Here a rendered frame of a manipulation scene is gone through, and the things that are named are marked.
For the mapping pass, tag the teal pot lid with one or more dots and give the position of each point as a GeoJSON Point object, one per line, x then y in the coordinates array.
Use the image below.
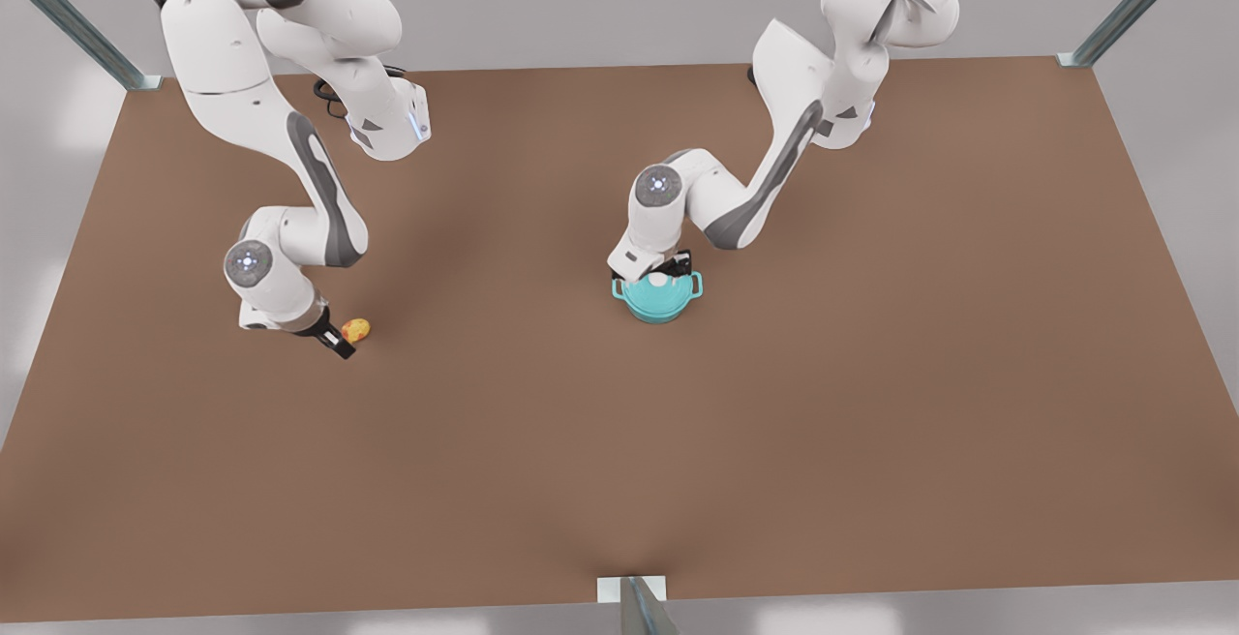
{"type": "Point", "coordinates": [662, 283]}

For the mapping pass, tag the yellow orange potato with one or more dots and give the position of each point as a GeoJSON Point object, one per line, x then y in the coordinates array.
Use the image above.
{"type": "Point", "coordinates": [356, 329]}

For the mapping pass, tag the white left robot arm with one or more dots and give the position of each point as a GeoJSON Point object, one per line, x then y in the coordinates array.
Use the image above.
{"type": "Point", "coordinates": [803, 112]}

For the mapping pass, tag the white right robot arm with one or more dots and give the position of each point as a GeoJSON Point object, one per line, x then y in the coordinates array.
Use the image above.
{"type": "Point", "coordinates": [242, 103]}

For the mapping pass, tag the teal pot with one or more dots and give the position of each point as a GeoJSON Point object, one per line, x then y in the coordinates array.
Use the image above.
{"type": "Point", "coordinates": [658, 302]}

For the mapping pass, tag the silver frame post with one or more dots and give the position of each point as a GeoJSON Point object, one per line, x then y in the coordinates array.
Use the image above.
{"type": "Point", "coordinates": [639, 606]}
{"type": "Point", "coordinates": [73, 20]}
{"type": "Point", "coordinates": [1133, 6]}

